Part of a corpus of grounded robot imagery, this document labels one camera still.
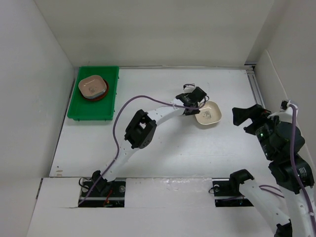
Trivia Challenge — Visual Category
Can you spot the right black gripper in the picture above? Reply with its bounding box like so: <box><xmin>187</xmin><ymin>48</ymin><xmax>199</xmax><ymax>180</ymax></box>
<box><xmin>233</xmin><ymin>103</ymin><xmax>286</xmax><ymax>159</ymax></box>

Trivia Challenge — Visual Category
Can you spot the cream square panda plate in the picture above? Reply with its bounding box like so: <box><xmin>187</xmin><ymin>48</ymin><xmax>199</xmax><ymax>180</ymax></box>
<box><xmin>195</xmin><ymin>101</ymin><xmax>222</xmax><ymax>129</ymax></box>

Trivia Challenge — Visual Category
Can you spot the red round plate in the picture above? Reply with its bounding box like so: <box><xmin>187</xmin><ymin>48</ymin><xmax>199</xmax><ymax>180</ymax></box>
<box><xmin>81</xmin><ymin>80</ymin><xmax>109</xmax><ymax>101</ymax></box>

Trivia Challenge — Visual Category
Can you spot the pink square panda plate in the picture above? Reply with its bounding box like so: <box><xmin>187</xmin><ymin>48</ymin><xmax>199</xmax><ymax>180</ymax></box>
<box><xmin>78</xmin><ymin>75</ymin><xmax>108</xmax><ymax>99</ymax></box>

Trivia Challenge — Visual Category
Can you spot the purple square plate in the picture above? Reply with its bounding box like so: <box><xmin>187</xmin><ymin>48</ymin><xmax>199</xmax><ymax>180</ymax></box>
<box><xmin>83</xmin><ymin>83</ymin><xmax>106</xmax><ymax>98</ymax></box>

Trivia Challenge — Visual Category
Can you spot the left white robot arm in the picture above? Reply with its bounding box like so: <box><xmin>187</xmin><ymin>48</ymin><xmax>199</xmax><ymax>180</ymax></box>
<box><xmin>88</xmin><ymin>86</ymin><xmax>209</xmax><ymax>196</ymax></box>

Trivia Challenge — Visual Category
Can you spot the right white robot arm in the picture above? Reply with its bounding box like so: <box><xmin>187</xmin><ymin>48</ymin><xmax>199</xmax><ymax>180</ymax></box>
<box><xmin>228</xmin><ymin>100</ymin><xmax>316</xmax><ymax>237</ymax></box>

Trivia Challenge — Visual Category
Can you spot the green plastic bin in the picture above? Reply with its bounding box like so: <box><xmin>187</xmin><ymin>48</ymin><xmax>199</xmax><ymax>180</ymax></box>
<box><xmin>67</xmin><ymin>66</ymin><xmax>119</xmax><ymax>121</ymax></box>

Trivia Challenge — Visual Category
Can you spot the aluminium rail right side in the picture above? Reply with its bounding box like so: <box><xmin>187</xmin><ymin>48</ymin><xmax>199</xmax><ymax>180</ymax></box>
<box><xmin>244</xmin><ymin>64</ymin><xmax>265</xmax><ymax>107</ymax></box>

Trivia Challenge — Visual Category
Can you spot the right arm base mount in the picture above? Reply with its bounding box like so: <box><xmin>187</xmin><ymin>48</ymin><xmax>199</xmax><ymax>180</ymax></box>
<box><xmin>209</xmin><ymin>178</ymin><xmax>253</xmax><ymax>207</ymax></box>

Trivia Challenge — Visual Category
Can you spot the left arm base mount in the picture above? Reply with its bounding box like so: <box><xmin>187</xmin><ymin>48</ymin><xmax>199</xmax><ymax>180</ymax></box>
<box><xmin>78</xmin><ymin>179</ymin><xmax>126</xmax><ymax>208</ymax></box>

